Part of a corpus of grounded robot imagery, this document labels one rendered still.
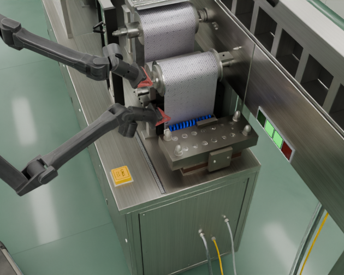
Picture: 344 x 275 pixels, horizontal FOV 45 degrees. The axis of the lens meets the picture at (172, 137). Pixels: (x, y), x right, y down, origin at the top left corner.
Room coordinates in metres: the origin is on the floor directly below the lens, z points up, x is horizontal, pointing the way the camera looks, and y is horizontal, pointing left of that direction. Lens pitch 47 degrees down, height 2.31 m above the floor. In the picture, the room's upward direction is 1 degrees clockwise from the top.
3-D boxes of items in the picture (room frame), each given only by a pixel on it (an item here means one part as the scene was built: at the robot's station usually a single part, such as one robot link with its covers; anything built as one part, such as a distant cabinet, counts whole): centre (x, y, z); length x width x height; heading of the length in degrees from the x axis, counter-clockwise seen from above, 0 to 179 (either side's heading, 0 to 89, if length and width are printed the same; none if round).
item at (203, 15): (1.66, -0.11, 1.33); 0.07 x 0.07 x 0.07; 23
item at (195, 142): (1.22, -0.16, 1.00); 0.40 x 0.16 x 0.06; 113
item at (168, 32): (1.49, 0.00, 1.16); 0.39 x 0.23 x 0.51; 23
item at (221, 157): (1.14, -0.21, 0.96); 0.10 x 0.03 x 0.11; 113
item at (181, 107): (1.31, -0.07, 1.11); 0.23 x 0.01 x 0.18; 113
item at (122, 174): (1.08, 0.21, 0.91); 0.07 x 0.07 x 0.02; 23
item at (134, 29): (1.54, 0.18, 1.33); 0.06 x 0.06 x 0.06; 23
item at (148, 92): (1.34, 0.11, 1.05); 0.06 x 0.05 x 0.31; 113
